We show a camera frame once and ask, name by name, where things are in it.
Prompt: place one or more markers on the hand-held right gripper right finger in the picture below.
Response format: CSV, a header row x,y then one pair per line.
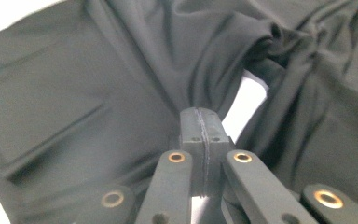
x,y
214,130

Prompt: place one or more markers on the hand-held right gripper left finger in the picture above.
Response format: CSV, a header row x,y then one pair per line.
x,y
194,127

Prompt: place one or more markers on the black shorts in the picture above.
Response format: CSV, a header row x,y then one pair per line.
x,y
74,93

